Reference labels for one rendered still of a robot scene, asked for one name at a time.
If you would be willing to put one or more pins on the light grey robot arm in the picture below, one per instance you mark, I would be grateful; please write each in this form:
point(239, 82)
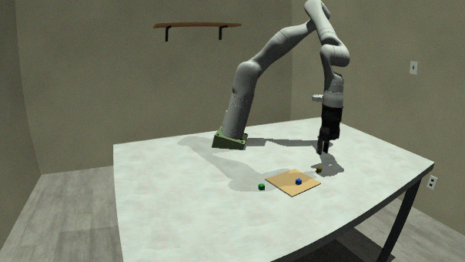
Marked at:
point(244, 84)

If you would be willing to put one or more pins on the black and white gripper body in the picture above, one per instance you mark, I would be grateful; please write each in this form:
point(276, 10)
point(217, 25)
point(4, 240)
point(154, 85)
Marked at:
point(331, 114)

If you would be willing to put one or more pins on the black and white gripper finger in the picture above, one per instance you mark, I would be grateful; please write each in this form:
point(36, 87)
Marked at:
point(326, 147)
point(319, 146)

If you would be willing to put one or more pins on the tan square mat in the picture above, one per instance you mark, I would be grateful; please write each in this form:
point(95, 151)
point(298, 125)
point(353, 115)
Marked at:
point(287, 182)

